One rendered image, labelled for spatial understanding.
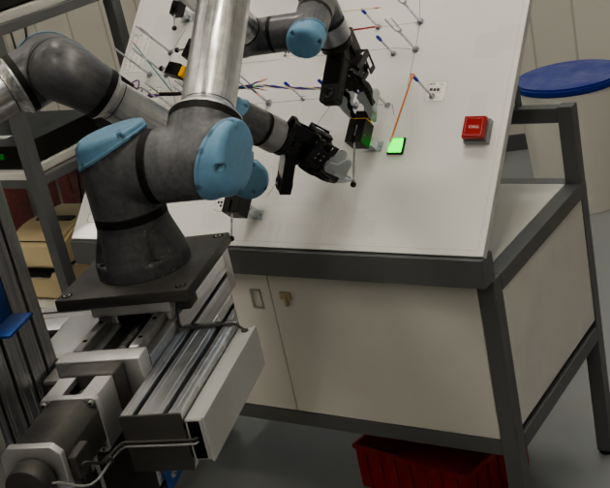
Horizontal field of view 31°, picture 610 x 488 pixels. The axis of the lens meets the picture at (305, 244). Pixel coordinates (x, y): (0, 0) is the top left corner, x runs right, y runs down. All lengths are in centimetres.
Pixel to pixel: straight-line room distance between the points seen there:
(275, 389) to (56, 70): 115
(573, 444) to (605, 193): 176
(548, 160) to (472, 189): 237
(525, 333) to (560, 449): 76
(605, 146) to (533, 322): 220
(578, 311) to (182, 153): 147
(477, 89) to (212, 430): 121
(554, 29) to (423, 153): 316
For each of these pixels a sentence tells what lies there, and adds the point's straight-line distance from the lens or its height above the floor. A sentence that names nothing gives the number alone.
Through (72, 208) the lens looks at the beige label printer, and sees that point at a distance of 330.
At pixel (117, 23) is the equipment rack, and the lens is 319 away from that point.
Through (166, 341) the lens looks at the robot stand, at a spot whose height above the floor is 109.
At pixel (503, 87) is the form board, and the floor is 115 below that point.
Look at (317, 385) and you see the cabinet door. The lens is 271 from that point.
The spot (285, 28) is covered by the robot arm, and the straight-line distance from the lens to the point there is 222.
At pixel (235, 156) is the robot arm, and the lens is 163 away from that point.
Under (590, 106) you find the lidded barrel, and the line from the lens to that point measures 459.
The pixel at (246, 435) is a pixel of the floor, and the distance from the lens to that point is 355.
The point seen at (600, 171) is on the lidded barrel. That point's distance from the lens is 471.
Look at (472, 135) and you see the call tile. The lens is 236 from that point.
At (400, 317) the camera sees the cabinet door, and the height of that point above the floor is 70.
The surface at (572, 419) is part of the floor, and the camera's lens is 334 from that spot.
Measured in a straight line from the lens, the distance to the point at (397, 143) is 246.
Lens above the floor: 177
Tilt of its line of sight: 21 degrees down
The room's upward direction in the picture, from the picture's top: 12 degrees counter-clockwise
